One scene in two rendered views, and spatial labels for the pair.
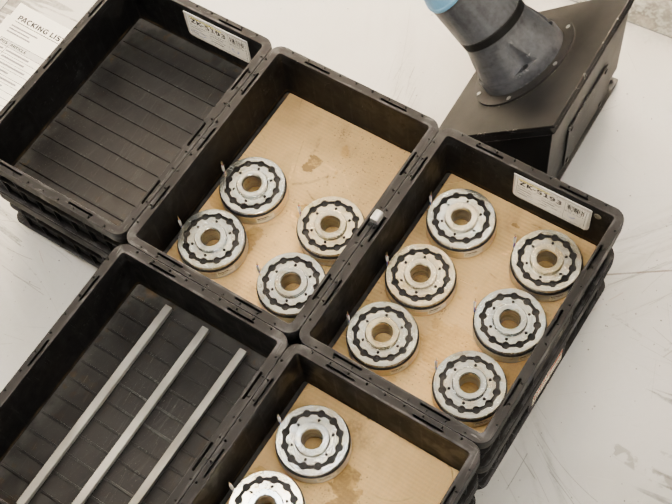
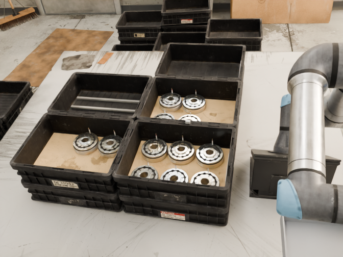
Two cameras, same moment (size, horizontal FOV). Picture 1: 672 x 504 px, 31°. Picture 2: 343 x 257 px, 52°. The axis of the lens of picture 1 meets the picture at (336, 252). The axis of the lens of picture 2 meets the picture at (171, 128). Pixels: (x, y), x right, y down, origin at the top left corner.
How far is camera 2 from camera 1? 1.17 m
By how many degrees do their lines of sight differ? 42
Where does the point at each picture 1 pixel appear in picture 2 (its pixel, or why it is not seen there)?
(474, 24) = (283, 118)
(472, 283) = (188, 168)
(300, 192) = (200, 115)
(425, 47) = not seen: hidden behind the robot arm
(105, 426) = (104, 104)
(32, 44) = not seen: hidden behind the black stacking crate
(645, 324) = (215, 248)
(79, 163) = (185, 71)
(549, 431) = (155, 228)
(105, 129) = (198, 71)
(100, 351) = (127, 95)
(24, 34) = not seen: hidden behind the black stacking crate
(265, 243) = (178, 114)
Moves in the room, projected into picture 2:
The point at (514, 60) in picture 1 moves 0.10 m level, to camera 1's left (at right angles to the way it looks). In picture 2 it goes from (283, 142) to (265, 126)
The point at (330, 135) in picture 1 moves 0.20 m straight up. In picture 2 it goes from (226, 114) to (227, 76)
